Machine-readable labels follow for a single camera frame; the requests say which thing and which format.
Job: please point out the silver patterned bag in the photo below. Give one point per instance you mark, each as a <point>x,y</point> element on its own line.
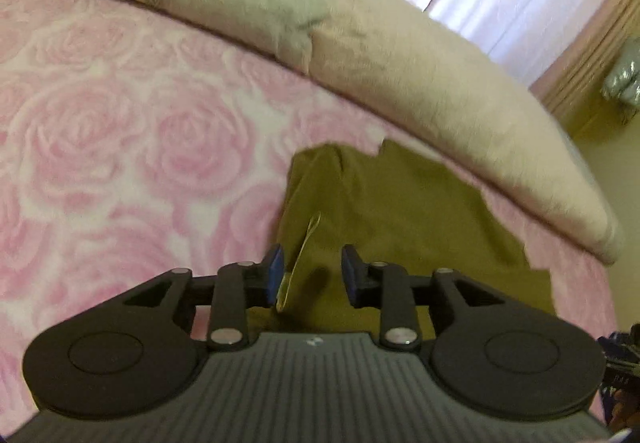
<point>622,82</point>

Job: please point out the beige and grey duvet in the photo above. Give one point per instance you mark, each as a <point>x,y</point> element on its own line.
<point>389,56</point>

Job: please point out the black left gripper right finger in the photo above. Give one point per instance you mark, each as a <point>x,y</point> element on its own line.
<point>487,350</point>

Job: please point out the pink rose floral blanket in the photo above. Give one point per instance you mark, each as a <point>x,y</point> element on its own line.
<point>132,143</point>

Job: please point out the olive green shirt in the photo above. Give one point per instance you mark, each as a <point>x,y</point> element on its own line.
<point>395,206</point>

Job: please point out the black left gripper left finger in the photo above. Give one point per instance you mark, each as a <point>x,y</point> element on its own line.
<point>143,347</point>

